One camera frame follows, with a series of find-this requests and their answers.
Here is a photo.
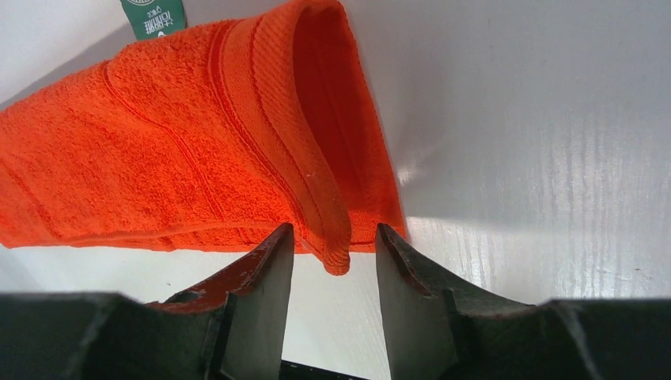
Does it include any orange towel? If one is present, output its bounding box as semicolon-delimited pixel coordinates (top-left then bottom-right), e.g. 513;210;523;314
1;1;405;276

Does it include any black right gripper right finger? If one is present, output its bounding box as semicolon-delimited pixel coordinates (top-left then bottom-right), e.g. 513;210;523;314
375;224;670;379

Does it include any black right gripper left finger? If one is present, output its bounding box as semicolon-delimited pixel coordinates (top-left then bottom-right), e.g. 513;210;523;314
1;223;294;379

